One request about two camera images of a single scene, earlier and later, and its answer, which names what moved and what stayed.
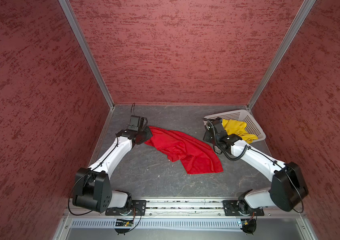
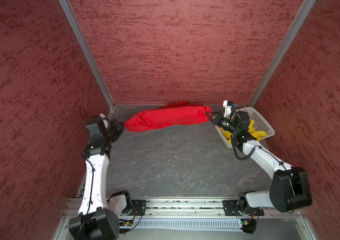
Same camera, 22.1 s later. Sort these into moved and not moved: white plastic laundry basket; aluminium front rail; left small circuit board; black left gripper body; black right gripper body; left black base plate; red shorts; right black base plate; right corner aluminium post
Moved: red shorts; black left gripper body; white plastic laundry basket; black right gripper body
Not moved: aluminium front rail; right black base plate; left small circuit board; right corner aluminium post; left black base plate
